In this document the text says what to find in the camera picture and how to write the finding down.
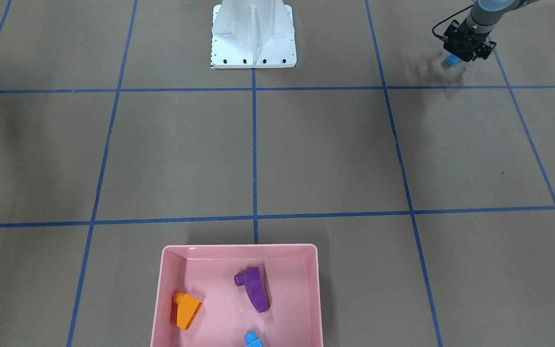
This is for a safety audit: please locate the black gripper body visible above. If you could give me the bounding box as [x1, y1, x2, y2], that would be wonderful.
[443, 20, 496, 61]

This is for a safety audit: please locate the long blue four-stud block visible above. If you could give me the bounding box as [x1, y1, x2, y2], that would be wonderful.
[444, 54, 462, 67]

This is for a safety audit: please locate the purple slope block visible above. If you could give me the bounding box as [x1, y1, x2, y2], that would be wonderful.
[233, 267, 270, 313]

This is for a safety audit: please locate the small blue block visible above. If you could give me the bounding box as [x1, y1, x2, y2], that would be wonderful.
[244, 331, 264, 347]

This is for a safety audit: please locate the orange slope block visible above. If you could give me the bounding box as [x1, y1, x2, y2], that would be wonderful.
[172, 292, 202, 330]

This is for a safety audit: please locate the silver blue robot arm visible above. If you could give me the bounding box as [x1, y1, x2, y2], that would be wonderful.
[432, 0, 536, 62]

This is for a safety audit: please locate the pink plastic box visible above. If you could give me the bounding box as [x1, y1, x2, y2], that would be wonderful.
[150, 243, 324, 347]

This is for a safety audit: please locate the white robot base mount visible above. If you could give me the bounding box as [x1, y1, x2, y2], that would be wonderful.
[210, 0, 297, 69]

